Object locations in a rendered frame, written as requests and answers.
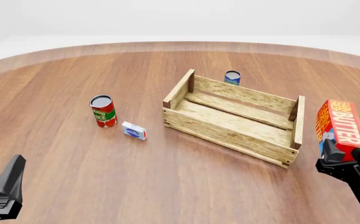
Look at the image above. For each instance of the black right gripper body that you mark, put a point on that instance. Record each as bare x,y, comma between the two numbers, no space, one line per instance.
339,170

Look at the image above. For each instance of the blue soup can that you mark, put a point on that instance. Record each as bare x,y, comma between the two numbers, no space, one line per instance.
232,79

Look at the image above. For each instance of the wooden slat tray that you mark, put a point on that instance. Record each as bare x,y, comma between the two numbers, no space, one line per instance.
230,130

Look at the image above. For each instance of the small white blue box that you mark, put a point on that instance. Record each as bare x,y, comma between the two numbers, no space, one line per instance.
134,131

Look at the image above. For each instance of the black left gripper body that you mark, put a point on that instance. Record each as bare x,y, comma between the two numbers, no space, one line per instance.
2,211

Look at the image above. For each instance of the red tomato sauce can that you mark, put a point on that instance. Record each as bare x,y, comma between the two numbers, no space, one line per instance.
104,112

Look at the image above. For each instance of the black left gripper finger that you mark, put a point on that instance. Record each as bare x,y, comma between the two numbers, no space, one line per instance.
10,179

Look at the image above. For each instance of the red orange butter box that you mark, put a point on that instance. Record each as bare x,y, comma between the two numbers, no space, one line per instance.
343,126

